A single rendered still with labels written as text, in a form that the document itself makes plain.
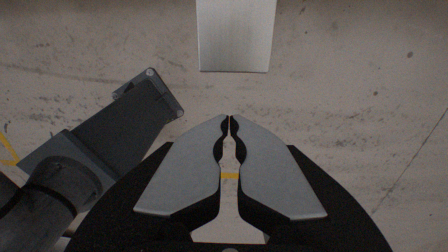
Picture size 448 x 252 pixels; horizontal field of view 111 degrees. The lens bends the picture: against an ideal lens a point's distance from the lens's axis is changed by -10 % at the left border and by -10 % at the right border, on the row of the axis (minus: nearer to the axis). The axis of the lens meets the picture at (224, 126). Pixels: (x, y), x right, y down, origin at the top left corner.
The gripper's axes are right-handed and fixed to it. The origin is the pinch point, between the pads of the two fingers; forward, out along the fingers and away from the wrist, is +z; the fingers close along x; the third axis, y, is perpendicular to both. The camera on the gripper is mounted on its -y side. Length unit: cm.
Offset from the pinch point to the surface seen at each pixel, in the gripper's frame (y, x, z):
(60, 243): 192, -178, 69
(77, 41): 0, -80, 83
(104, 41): 0, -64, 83
